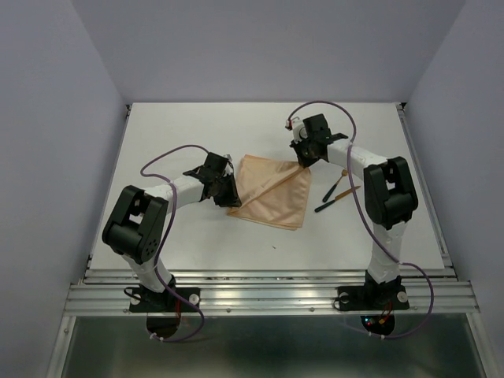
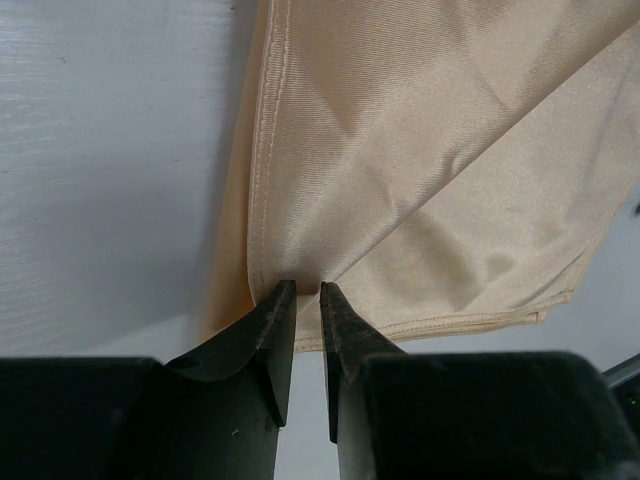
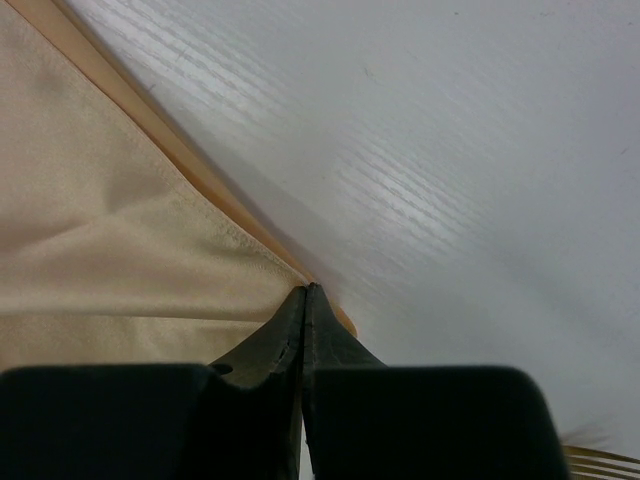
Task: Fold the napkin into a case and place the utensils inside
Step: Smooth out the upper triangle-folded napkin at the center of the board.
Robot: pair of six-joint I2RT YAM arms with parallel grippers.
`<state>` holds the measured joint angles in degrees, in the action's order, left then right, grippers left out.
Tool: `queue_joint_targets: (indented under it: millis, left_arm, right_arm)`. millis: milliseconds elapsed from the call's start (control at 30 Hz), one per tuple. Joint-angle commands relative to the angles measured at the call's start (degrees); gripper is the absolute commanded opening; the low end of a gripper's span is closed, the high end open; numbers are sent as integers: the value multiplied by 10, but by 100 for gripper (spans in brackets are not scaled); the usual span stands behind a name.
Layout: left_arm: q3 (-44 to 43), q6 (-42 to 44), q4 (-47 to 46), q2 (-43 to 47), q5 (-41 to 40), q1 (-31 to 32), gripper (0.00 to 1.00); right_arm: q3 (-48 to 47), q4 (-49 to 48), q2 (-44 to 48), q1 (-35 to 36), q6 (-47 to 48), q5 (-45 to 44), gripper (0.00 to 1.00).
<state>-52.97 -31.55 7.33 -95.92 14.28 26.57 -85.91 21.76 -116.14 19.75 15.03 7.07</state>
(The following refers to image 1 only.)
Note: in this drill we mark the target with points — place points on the peach cloth napkin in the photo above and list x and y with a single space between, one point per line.
273 193

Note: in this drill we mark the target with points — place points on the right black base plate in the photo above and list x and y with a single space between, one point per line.
361 298

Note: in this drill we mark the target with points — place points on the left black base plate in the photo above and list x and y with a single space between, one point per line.
143 300

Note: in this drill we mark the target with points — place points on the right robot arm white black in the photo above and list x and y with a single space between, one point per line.
390 197

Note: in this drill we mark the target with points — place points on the aluminium rail frame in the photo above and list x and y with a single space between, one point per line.
276 323

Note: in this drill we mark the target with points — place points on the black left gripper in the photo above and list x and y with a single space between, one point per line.
232 199

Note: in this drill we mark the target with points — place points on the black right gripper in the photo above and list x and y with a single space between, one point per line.
303 161

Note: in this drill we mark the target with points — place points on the gold fork black handle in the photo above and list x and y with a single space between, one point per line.
334 186

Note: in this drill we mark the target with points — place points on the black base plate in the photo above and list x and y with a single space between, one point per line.
361 298
143 300

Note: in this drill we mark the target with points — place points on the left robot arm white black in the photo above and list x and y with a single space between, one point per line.
141 219

